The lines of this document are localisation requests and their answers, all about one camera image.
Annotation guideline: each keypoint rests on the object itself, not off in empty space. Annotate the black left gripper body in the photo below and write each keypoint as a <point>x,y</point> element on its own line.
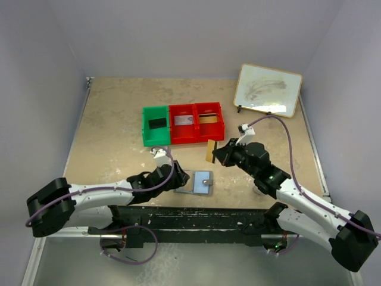
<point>177,181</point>

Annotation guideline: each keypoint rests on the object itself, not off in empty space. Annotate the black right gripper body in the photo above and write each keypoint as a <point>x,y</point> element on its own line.
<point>237,158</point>

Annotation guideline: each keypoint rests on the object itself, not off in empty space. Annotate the gold credit card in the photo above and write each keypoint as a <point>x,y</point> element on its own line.
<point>211,147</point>
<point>207,115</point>

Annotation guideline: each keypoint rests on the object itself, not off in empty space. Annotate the red bin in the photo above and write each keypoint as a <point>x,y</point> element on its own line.
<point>182,134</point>
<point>214,131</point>

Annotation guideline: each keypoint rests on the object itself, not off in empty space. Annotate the grey leather card holder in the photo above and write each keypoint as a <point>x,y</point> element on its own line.
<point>188,188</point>

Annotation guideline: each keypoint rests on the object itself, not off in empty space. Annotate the green bin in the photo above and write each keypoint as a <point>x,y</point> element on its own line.
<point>159,136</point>

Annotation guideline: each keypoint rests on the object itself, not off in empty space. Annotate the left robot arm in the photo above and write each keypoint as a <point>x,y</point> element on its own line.
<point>61,205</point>

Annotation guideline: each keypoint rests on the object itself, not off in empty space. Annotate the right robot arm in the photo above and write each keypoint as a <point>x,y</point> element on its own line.
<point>349,237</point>

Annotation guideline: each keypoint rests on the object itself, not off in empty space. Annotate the blue credit card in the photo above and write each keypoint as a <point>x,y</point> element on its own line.
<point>202,182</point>

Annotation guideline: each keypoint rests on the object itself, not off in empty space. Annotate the gold card in bin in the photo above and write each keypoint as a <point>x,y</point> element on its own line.
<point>208,120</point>

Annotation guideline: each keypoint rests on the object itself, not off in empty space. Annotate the silver card in bin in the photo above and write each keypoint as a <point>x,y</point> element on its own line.
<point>183,120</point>

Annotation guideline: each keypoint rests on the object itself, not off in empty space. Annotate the black card in bin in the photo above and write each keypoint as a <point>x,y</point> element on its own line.
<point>157,123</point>

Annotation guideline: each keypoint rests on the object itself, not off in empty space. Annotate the small clear cup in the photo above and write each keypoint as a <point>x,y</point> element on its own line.
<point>257,191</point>

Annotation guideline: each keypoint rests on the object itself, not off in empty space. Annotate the black whiteboard stand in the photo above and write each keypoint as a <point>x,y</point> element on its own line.
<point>240,108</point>

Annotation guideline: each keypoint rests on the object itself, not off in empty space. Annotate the yellow framed whiteboard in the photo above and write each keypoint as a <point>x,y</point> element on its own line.
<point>265,89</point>

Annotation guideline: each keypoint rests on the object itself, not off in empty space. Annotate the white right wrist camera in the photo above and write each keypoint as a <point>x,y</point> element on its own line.
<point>247,134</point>

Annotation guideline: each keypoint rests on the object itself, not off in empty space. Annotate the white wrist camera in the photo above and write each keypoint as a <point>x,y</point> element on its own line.
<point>247,134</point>
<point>161,157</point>

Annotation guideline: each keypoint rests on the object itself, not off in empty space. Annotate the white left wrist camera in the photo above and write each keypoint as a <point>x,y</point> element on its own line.
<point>161,157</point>

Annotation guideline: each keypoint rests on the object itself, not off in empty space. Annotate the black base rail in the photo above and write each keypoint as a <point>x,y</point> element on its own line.
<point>193,225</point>

